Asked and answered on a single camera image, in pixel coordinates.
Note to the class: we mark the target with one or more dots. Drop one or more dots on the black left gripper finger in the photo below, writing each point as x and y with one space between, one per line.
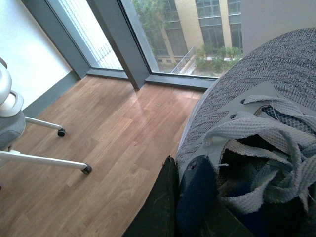
156 218

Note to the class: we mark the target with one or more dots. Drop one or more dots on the grey knit sneaker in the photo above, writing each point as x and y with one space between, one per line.
247 158

